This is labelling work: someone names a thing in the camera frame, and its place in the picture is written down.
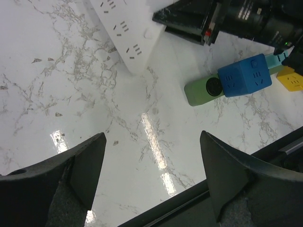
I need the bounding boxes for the blue cube socket adapter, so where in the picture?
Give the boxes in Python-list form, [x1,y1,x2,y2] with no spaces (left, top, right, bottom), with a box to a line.
[218,54,272,97]

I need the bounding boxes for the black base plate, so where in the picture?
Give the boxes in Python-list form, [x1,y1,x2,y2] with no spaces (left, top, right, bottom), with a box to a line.
[125,129,303,227]

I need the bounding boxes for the green power strip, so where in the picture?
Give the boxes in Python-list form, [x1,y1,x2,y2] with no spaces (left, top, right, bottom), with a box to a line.
[184,65,284,106]

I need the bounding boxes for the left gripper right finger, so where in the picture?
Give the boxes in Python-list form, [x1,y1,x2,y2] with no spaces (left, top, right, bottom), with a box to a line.
[200,131,303,227]

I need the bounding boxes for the yellow cube socket adapter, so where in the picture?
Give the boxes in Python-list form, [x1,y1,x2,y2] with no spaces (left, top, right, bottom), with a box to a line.
[277,66,303,92]

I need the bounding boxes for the white triangular power strip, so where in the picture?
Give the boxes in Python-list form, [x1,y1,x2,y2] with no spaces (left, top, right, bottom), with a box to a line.
[85,0,174,76]

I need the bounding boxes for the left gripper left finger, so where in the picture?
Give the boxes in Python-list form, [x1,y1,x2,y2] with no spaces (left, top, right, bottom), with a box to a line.
[0,133,106,227]

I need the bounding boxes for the teal plug adapter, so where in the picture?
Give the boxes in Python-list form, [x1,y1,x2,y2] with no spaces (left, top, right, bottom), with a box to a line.
[265,51,288,70]

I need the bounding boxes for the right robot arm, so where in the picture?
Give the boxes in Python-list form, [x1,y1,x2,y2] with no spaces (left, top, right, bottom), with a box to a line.
[152,0,303,75]

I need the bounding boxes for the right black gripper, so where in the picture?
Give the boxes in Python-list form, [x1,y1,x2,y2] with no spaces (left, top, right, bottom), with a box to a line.
[152,0,227,46]

